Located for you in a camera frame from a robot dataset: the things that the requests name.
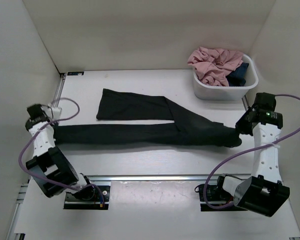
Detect black trousers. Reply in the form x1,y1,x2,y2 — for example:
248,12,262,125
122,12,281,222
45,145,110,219
54,89,242,148

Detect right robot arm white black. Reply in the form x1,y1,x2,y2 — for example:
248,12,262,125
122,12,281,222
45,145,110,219
214,92,290,217

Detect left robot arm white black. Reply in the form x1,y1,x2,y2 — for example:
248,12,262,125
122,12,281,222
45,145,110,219
25,104,79,198

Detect navy blue garment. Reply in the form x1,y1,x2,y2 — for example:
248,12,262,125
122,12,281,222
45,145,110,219
226,62,249,87

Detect white plastic basket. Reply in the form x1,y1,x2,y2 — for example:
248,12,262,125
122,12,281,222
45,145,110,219
192,53,260,102

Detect pink crumpled garment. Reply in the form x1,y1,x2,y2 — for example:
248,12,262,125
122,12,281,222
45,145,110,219
187,47,244,87

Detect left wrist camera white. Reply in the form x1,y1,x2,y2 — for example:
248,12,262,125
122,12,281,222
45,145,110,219
41,105,62,119

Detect aluminium frame rail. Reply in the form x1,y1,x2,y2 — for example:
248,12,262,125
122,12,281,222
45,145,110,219
4,72,66,240

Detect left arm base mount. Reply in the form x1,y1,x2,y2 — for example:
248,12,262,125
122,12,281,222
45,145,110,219
63,180,111,211

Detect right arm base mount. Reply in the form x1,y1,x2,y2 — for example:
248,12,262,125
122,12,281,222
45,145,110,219
194,184,245,212

